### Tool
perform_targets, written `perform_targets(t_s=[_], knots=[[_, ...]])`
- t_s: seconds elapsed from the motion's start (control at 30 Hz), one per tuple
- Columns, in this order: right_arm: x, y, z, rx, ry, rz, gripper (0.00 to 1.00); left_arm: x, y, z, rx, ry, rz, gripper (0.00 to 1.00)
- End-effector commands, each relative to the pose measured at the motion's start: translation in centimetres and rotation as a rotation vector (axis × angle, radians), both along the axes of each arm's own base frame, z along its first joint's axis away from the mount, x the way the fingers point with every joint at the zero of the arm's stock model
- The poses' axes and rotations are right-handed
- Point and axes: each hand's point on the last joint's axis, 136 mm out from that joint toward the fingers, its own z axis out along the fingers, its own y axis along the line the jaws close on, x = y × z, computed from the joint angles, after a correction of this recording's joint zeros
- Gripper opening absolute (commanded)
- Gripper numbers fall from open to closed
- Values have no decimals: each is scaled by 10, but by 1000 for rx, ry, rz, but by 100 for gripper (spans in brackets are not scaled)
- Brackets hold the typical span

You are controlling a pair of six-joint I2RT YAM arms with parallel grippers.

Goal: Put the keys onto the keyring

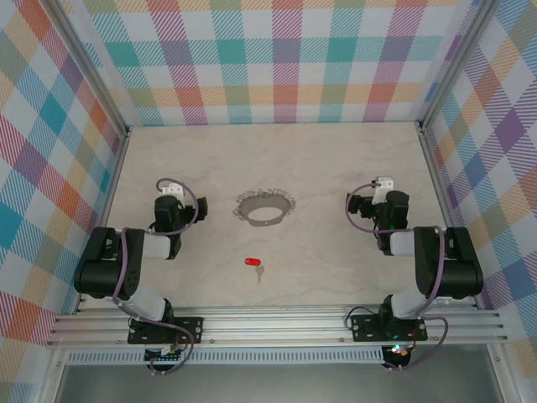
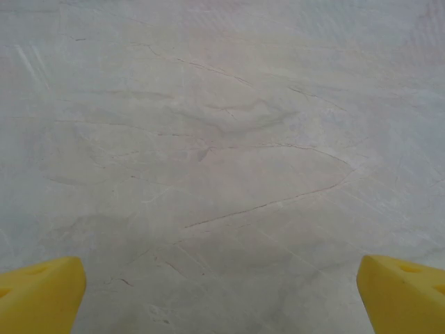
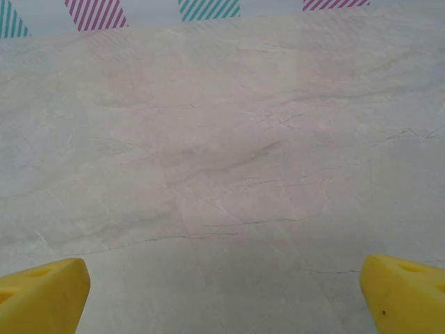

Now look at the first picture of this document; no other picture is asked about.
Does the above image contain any steel band keyring holder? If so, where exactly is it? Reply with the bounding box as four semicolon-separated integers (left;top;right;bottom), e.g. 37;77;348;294
232;187;298;228

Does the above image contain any small black controller board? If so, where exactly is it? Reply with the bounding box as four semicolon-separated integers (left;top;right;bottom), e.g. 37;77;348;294
144;344;188;364
383;343;414;367

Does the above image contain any grey metal lower panel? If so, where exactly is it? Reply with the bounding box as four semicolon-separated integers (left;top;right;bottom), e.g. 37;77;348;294
54;363;504;403

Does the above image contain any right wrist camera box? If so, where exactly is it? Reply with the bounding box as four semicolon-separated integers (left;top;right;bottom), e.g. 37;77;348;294
374;175;396;198

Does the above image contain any aluminium table side rail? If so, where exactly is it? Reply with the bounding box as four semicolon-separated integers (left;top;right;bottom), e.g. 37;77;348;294
73;125;131;314
419;125;482;308

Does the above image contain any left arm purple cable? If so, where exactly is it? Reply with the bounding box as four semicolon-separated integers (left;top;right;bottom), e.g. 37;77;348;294
112;178;199;375

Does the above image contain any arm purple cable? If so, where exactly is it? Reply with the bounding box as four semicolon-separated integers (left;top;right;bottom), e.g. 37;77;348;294
345;181;449;373
112;178;199;375

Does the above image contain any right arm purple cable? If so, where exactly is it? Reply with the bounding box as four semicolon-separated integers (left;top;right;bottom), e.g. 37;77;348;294
345;181;449;373

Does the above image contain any long aluminium base rail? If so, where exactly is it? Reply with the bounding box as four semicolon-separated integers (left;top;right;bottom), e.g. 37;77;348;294
45;305;508;348

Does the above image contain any aluminium frame post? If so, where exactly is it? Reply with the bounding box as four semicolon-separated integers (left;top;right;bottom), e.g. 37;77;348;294
49;0;129;135
419;0;498;131

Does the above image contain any white slotted cable duct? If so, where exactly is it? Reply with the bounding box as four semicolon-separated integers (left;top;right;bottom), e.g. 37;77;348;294
66;346;385;365

